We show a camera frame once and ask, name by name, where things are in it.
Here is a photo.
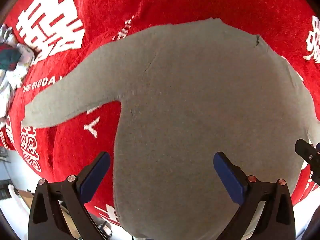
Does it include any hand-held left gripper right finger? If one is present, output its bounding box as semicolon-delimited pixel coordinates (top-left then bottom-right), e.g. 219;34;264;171
213;151;297;240

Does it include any pile of printed clothes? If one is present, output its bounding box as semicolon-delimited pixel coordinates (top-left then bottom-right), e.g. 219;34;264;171
0;24;35;128

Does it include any red printed blanket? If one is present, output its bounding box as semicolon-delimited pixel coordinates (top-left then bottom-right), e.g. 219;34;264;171
0;0;320;228

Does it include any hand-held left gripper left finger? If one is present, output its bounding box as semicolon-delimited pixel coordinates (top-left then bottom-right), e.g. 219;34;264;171
27;151;111;240

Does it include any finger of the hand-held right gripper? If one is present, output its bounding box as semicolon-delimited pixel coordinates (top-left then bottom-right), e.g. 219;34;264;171
294;138;320;180

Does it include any grey sweater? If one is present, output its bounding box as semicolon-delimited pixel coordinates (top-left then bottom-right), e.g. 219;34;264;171
21;17;320;239

